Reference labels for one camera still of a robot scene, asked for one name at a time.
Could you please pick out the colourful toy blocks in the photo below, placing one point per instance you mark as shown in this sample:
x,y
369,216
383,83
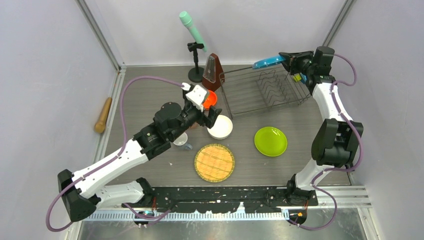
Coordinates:
x,y
299,77

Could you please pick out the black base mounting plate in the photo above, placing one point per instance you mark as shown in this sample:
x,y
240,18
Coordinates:
x,y
220,199

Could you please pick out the white ceramic bowl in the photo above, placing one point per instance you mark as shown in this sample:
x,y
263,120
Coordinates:
x,y
222,128

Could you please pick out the black wire dish rack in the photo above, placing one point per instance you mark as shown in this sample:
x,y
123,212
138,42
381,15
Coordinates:
x,y
247,91

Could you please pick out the small blue-handled cup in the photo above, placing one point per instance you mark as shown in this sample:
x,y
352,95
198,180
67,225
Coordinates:
x,y
182,143

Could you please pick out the brown wooden metronome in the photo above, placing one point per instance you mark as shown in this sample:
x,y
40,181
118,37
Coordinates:
x,y
211,75

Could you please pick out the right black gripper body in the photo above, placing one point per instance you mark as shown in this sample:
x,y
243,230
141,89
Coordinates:
x,y
304,65

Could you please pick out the lime green plate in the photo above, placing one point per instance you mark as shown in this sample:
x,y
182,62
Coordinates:
x,y
270,141

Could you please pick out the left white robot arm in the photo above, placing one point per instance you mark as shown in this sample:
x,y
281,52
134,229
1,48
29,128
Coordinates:
x,y
87,190

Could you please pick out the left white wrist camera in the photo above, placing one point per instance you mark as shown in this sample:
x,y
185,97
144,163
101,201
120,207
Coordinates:
x,y
196,94

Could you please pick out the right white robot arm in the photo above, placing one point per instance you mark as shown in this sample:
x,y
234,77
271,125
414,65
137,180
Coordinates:
x,y
339,137

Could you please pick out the blue polka dot plate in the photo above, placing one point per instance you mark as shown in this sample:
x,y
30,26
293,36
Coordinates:
x,y
268,62

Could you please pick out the black microphone stand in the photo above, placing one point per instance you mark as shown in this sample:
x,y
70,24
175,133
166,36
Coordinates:
x,y
195,74

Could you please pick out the woven bamboo round tray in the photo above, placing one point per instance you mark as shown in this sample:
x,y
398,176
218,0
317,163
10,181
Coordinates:
x,y
214,163

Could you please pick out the wooden rolling pin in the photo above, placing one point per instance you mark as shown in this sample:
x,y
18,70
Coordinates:
x,y
100,125

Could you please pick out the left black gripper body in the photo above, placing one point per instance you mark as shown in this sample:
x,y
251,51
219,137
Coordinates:
x,y
190,116

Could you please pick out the mint green microphone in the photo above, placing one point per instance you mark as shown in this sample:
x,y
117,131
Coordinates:
x,y
188,23

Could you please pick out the orange bowl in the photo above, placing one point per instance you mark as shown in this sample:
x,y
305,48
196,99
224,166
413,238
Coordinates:
x,y
210,101

